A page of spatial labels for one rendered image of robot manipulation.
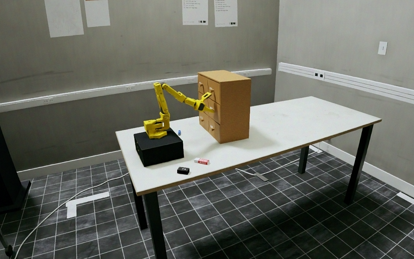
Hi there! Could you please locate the red and white eraser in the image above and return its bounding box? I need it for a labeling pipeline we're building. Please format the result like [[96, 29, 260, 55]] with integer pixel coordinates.
[[194, 158, 210, 165]]

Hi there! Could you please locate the brown wooden chest of drawers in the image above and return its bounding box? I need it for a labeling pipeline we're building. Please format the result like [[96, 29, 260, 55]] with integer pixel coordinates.
[[198, 70, 251, 144]]

